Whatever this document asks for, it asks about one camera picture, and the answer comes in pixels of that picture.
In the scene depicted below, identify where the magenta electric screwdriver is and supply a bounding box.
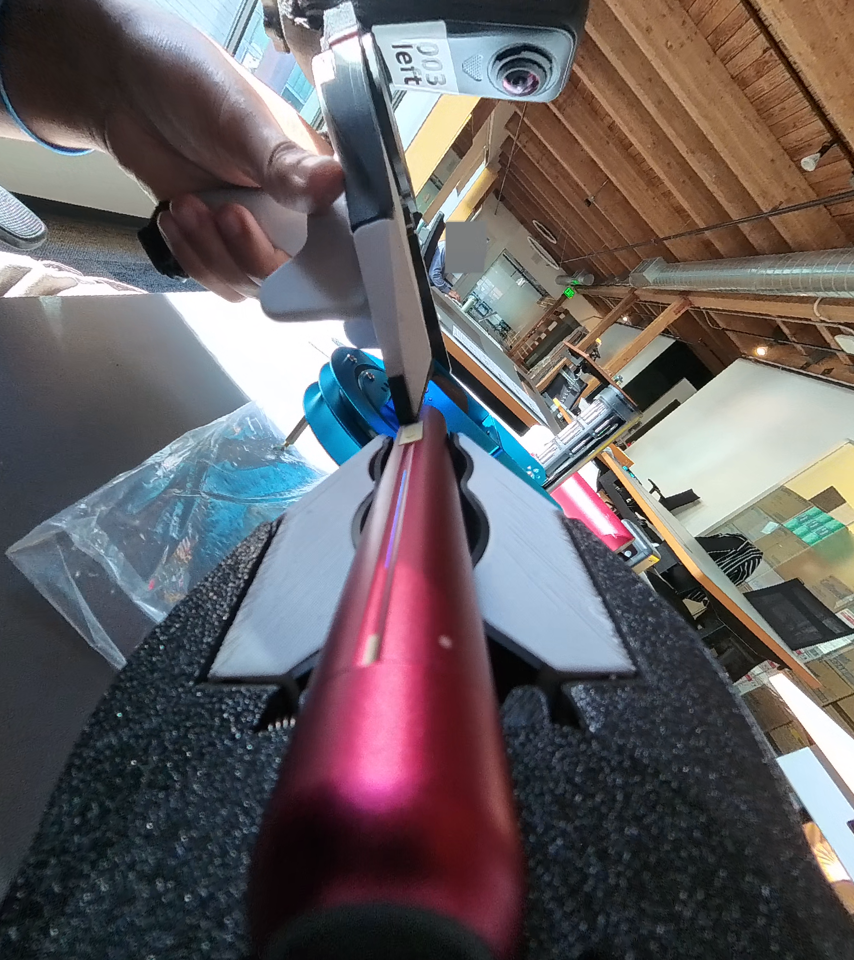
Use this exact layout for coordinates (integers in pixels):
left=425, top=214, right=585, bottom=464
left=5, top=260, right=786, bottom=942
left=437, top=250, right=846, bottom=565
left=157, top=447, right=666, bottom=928
left=247, top=405, right=531, bottom=960

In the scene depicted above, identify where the grey screwdriver bit holder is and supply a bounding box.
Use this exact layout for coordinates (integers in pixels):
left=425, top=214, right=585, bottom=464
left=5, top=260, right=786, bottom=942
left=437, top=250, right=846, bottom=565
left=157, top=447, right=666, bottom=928
left=535, top=388, right=643, bottom=490

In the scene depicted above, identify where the silver ventilation duct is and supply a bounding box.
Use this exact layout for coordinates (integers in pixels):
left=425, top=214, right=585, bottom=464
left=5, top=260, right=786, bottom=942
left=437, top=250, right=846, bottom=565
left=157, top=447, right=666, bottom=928
left=628, top=242, right=854, bottom=303

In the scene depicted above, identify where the wooden table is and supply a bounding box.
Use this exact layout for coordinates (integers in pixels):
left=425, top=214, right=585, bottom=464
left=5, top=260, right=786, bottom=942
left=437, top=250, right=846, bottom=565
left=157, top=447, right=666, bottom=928
left=598, top=448, right=824, bottom=690

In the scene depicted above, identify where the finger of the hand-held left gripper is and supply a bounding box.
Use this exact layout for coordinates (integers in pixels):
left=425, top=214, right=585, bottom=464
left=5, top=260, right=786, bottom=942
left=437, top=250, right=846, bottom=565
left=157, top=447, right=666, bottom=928
left=353, top=216, right=449, bottom=423

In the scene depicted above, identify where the blue wristband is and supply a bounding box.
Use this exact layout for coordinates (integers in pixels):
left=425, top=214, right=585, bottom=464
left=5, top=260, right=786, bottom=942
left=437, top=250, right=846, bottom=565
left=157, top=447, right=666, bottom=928
left=0, top=0, right=95, bottom=157

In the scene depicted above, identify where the person's left hand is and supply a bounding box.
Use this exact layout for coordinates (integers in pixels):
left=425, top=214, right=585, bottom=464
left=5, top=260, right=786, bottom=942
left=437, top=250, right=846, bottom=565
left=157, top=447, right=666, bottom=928
left=100, top=0, right=347, bottom=303

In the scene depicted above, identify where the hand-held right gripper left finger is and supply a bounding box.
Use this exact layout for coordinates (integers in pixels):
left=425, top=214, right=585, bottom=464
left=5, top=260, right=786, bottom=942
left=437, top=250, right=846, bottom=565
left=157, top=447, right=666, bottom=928
left=206, top=435, right=398, bottom=684

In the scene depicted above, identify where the red cylindrical case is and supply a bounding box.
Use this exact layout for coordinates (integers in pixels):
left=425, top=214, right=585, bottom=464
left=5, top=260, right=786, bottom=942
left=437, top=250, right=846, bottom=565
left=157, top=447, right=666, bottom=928
left=549, top=471, right=636, bottom=555

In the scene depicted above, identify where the black monitor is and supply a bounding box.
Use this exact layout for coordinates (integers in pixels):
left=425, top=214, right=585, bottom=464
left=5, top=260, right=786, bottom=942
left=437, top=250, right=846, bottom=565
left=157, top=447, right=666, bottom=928
left=742, top=577, right=854, bottom=652

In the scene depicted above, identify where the blue toy robot arm base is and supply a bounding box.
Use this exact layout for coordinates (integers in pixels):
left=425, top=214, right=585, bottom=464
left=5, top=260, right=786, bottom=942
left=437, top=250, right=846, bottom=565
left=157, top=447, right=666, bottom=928
left=280, top=346, right=548, bottom=489

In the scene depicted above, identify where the clear plastic bag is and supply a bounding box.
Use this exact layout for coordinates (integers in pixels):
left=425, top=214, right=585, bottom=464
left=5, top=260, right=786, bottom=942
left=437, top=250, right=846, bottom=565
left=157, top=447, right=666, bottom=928
left=5, top=401, right=332, bottom=670

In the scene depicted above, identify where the black and white striped bag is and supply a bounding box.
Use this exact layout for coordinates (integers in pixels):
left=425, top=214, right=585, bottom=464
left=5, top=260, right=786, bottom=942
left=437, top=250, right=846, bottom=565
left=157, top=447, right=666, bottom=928
left=695, top=532, right=765, bottom=588

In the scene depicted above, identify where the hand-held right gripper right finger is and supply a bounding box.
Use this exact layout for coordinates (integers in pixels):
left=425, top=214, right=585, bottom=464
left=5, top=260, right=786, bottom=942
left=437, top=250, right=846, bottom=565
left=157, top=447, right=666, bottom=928
left=457, top=433, right=638, bottom=680

